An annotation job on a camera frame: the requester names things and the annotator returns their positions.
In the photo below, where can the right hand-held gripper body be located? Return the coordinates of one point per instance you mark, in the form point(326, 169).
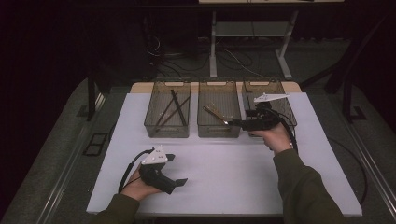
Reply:
point(264, 123)

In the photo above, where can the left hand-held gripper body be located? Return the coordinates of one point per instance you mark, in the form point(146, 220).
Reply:
point(152, 177)

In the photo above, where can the grey translucent plastic bin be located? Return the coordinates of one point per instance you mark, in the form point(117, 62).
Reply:
point(286, 115)
point(155, 102)
point(218, 93)

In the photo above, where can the black chopstick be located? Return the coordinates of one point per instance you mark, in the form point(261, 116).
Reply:
point(179, 107)

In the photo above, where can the person's left hand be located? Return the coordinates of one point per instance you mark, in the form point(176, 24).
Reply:
point(137, 188)

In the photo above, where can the person's right hand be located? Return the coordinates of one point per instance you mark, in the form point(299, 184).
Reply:
point(275, 140)

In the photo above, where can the black metal stand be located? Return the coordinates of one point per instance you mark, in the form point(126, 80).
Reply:
point(346, 99)
point(91, 99)

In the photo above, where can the white metal frame desk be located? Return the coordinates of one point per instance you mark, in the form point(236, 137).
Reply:
point(212, 46)

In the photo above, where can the metal floor rail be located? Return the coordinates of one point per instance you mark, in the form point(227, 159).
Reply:
point(63, 180)
point(373, 169)

